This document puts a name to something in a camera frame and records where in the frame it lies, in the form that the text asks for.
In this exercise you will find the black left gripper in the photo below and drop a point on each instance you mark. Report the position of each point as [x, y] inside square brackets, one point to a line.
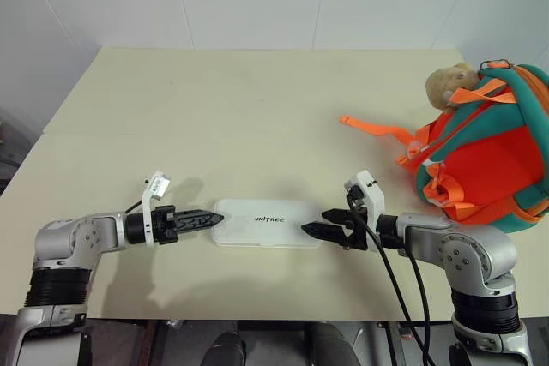
[164, 229]

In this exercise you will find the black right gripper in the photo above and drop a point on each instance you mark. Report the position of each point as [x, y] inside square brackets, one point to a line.
[359, 237]

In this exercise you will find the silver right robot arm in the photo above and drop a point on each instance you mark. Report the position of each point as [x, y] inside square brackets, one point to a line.
[467, 254]

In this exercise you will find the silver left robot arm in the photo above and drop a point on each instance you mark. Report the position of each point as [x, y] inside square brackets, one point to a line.
[68, 237]

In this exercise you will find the white flat plastic box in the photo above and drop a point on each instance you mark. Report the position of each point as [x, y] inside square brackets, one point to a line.
[266, 222]

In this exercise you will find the orange and teal backpack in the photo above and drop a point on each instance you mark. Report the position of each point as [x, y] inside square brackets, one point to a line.
[484, 160]

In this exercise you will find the dark rounded shape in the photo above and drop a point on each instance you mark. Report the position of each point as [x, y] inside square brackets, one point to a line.
[224, 351]

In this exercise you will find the tan plush toy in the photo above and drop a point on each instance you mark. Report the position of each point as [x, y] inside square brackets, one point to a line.
[446, 83]

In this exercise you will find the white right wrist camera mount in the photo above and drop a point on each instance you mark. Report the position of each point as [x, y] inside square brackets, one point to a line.
[372, 192]

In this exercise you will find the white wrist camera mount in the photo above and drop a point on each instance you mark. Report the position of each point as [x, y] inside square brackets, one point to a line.
[372, 192]
[158, 185]

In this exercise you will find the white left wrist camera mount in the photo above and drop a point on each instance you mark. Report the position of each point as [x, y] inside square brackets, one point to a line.
[158, 185]

